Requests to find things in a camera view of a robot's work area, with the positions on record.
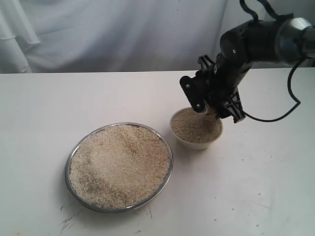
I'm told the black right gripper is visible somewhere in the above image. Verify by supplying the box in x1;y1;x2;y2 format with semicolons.
180;55;246;123

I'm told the brown wooden cup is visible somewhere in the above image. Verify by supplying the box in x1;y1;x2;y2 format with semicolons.
206;107;220;119

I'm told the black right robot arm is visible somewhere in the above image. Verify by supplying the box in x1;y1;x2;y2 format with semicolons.
180;0;315;123

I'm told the white bowl of rice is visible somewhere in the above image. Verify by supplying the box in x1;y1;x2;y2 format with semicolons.
170;108;223;150

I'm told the steel plate of rice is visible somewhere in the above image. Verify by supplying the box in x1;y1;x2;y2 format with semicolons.
64;123;173;212

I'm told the white backdrop curtain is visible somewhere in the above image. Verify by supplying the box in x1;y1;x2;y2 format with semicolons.
0;0;315;74

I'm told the black camera cable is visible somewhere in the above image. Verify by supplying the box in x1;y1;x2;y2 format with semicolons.
243;55;311;122

